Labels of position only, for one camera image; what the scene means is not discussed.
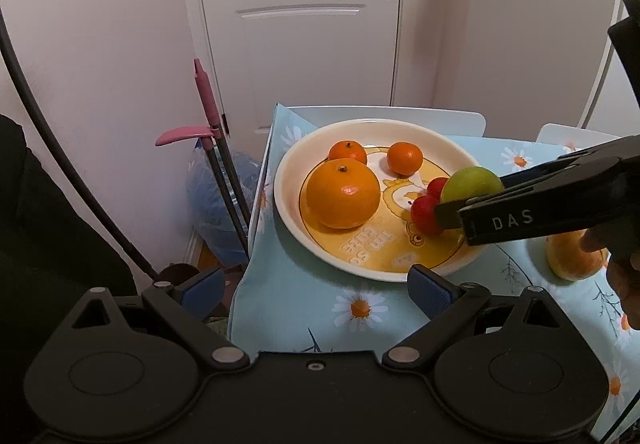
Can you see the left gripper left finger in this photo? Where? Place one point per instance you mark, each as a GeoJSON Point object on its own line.
{"type": "Point", "coordinates": [184, 308]}

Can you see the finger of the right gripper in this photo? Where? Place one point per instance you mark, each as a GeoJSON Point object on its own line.
{"type": "Point", "coordinates": [556, 174]}
{"type": "Point", "coordinates": [447, 214]}

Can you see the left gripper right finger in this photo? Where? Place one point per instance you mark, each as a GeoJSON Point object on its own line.
{"type": "Point", "coordinates": [449, 309]}

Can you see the red cherry tomato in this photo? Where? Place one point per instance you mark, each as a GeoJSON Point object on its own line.
{"type": "Point", "coordinates": [434, 188]}
{"type": "Point", "coordinates": [422, 214]}

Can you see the green apple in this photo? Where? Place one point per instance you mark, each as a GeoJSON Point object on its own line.
{"type": "Point", "coordinates": [469, 183]}

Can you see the small mandarin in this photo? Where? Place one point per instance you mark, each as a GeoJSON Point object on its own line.
{"type": "Point", "coordinates": [404, 159]}
{"type": "Point", "coordinates": [348, 150]}

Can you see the large orange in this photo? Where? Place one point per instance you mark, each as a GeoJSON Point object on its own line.
{"type": "Point", "coordinates": [342, 194]}

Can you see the person's right hand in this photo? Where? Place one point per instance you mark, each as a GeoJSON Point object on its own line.
{"type": "Point", "coordinates": [623, 268]}

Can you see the white chair back right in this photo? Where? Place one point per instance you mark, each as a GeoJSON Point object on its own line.
{"type": "Point", "coordinates": [571, 138]}

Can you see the white chair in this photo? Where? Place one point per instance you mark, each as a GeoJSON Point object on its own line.
{"type": "Point", "coordinates": [571, 138]}
{"type": "Point", "coordinates": [442, 121]}

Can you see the oval cream yellow dish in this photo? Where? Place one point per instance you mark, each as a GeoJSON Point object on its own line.
{"type": "Point", "coordinates": [388, 244]}

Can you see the white wardrobe door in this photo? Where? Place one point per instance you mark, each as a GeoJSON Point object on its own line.
{"type": "Point", "coordinates": [613, 103]}

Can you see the large yellowish red apple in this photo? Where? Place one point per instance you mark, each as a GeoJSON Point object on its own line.
{"type": "Point", "coordinates": [569, 261]}

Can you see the white chair back left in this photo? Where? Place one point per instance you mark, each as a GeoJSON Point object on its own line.
{"type": "Point", "coordinates": [442, 121]}

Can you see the blue plastic bag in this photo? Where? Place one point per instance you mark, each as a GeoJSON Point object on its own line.
{"type": "Point", "coordinates": [210, 216]}

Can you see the white panel door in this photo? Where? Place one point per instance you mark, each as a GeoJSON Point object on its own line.
{"type": "Point", "coordinates": [263, 53]}

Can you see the pink handled broom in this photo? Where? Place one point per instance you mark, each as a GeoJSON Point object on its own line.
{"type": "Point", "coordinates": [217, 152]}

